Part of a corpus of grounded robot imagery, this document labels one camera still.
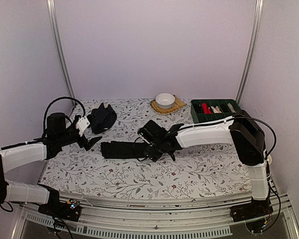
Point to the dark navy underwear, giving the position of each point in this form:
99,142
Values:
102,118

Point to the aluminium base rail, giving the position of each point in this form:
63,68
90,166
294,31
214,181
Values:
200,218

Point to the cream plastic cup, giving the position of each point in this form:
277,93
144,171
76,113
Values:
269,159

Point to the right aluminium frame post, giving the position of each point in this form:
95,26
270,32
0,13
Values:
251,49

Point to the woven straw mat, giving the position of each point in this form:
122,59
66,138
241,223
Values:
177,105

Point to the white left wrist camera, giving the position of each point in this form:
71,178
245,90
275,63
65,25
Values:
82,124

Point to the left aluminium frame post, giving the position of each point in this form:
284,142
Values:
59,49

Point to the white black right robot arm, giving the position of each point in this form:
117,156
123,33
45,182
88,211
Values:
242,131

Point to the white ceramic bowl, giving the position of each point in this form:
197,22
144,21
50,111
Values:
165,100

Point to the green compartment organizer box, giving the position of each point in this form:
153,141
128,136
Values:
228,107

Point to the aluminium frame post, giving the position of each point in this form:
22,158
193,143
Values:
59,49
251,49

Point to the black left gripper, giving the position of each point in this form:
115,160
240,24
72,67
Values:
88,146

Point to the black striped underwear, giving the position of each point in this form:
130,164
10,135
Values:
123,150

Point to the floral tablecloth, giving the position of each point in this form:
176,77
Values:
198,172

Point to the red rolled cloth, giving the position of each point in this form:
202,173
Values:
206,109

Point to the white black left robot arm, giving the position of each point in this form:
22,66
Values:
56,136

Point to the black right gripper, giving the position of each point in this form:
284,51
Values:
153,154

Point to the beige rolled cloth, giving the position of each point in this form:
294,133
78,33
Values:
216,110

